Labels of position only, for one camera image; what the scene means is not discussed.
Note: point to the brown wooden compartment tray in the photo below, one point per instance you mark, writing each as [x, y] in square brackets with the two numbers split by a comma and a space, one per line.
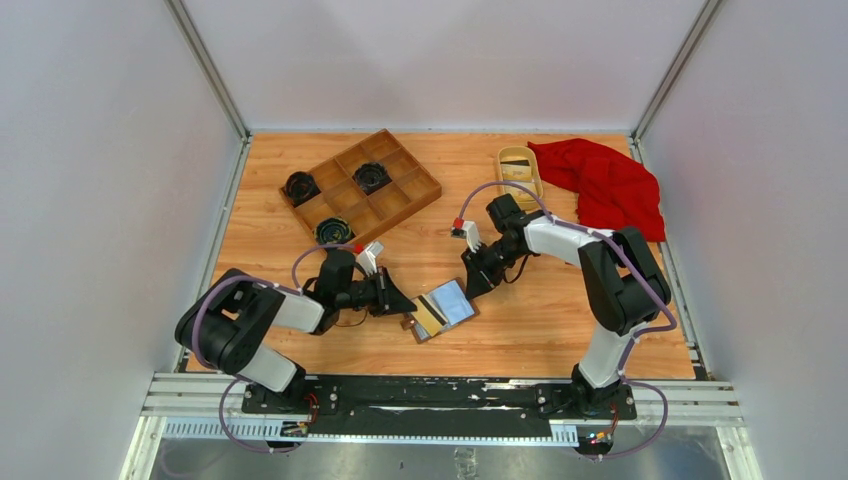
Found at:
[362, 192]

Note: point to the gold credit card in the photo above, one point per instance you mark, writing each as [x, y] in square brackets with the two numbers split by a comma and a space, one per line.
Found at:
[429, 316]

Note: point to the right aluminium corner post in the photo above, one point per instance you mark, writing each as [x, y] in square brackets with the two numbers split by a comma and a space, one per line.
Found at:
[703, 20]

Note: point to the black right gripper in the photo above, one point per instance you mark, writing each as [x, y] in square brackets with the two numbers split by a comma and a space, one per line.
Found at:
[480, 278]

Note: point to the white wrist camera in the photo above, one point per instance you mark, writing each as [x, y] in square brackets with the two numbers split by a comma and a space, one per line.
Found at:
[367, 257]
[468, 231]

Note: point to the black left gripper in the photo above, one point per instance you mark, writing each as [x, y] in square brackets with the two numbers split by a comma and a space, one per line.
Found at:
[388, 301]

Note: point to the slotted cable duct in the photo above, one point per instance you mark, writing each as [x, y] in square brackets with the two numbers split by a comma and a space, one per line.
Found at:
[560, 435]

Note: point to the aluminium corner post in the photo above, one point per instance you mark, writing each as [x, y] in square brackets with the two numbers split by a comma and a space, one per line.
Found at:
[703, 20]
[193, 38]

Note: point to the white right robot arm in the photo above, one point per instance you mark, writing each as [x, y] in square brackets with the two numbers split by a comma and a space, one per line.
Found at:
[625, 287]

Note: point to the red cloth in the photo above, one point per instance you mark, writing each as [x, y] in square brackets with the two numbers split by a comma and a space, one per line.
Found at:
[613, 191]

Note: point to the brown leather card holder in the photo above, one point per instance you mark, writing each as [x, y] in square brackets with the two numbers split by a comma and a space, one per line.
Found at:
[450, 298]

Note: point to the left aluminium corner post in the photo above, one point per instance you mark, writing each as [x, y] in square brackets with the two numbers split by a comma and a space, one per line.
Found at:
[193, 38]

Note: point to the aluminium table edge rail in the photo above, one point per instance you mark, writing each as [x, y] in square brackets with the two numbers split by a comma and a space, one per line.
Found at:
[220, 217]

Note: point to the gold card in tray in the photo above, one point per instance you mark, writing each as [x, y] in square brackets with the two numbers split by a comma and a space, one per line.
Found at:
[520, 171]

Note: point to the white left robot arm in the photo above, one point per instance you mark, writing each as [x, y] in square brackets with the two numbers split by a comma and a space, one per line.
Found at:
[226, 327]

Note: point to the beige oval tray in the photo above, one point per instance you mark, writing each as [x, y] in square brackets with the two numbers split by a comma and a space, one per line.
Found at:
[525, 201]

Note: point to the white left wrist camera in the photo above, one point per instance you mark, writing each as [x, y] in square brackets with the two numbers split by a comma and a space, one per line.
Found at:
[367, 257]

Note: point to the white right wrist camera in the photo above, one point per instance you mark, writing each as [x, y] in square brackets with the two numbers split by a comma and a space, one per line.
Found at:
[468, 231]

